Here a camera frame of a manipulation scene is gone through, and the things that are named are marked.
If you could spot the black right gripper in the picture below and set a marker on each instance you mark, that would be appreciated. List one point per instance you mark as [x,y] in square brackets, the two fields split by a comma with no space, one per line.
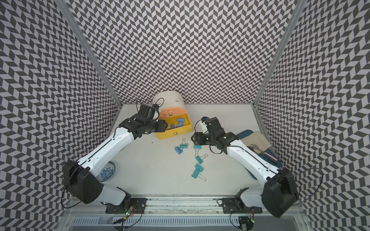
[198,138]

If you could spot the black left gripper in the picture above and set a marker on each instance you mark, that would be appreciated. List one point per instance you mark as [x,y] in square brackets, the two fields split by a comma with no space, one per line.
[162,127]

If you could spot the yellow drawer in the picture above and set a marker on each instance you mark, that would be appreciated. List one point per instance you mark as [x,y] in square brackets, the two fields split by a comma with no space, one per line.
[186,128]

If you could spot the green binder clip top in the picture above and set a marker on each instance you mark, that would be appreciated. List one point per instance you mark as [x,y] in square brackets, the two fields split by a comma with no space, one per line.
[184,144]

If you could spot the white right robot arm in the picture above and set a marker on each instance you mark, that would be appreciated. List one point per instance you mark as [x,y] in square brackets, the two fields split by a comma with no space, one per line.
[279,190]

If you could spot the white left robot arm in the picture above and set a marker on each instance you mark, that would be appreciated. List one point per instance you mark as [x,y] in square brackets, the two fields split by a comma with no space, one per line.
[81,177]

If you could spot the white round drawer cabinet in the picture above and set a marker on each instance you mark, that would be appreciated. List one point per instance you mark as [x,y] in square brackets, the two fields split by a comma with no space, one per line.
[169,99]

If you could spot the metal spoons on cloth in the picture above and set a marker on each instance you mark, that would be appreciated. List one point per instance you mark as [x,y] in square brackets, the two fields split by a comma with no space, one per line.
[257,149]

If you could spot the beige cloth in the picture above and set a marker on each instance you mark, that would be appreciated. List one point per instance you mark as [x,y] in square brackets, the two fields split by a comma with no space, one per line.
[259,139]

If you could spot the blue patterned bowl near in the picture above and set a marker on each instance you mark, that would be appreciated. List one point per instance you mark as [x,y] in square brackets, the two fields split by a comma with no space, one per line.
[107,172]

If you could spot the teal cutting board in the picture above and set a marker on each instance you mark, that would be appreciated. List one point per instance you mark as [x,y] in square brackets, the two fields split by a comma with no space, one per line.
[269,157]

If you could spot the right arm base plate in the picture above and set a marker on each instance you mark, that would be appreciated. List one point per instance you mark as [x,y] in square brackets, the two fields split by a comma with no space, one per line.
[232,205]

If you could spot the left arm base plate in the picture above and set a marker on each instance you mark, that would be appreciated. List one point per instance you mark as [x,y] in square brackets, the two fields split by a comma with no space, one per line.
[139,205]

